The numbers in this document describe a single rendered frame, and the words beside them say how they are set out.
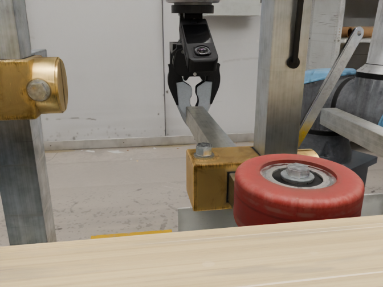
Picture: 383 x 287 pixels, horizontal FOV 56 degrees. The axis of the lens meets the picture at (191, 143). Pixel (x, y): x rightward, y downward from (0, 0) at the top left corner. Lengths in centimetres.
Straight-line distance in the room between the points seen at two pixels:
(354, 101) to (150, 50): 216
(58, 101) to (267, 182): 19
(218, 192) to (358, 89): 73
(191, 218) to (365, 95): 69
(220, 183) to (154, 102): 270
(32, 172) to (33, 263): 19
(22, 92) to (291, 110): 24
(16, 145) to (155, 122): 275
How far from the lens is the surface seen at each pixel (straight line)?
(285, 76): 36
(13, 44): 34
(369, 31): 307
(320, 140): 114
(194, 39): 59
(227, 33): 306
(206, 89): 64
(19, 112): 34
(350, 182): 24
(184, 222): 43
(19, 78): 33
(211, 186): 36
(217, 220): 43
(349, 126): 64
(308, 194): 22
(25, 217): 38
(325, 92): 46
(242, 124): 321
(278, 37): 35
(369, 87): 101
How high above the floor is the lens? 100
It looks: 18 degrees down
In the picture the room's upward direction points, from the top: straight up
